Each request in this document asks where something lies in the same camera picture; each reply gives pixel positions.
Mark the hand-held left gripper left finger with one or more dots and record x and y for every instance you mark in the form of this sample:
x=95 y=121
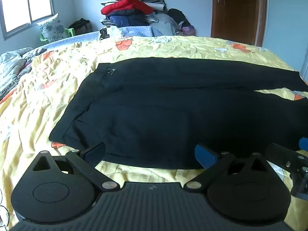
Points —
x=94 y=154

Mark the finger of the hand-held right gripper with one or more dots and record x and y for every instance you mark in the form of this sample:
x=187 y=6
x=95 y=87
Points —
x=281 y=152
x=304 y=143

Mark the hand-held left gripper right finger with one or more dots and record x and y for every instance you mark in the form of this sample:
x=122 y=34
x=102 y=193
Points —
x=205 y=154

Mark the black pants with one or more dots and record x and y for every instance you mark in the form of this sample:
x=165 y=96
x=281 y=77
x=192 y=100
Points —
x=156 y=105

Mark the yellow floral bedsheet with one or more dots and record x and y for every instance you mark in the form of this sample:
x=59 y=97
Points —
x=48 y=96

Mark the zebra patterned cloth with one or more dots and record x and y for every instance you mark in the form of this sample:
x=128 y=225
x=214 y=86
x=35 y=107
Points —
x=12 y=84

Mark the blue quilted blanket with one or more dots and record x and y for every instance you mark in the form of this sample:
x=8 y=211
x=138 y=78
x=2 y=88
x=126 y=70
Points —
x=79 y=36

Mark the black white printed cloth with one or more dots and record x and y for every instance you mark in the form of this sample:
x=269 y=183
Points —
x=104 y=33

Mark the white crumpled blanket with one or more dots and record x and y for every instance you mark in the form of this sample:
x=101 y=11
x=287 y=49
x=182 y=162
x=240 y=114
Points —
x=14 y=60

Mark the pink bag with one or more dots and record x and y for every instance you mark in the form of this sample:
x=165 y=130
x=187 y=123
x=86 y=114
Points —
x=189 y=30

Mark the green plastic chair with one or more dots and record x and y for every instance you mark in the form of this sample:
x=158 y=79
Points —
x=69 y=31

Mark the dark brown bag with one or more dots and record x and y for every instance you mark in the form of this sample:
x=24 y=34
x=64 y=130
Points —
x=80 y=26

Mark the floral pillow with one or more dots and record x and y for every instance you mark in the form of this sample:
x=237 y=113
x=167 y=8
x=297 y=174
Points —
x=50 y=27

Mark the black bag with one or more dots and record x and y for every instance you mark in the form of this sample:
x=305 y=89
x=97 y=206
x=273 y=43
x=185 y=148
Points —
x=178 y=16

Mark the wooden door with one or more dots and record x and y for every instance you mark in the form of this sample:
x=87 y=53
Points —
x=237 y=12

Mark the pile of clothes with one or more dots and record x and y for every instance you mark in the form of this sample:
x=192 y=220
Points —
x=130 y=7

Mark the window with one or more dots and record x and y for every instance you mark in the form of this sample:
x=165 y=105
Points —
x=26 y=4

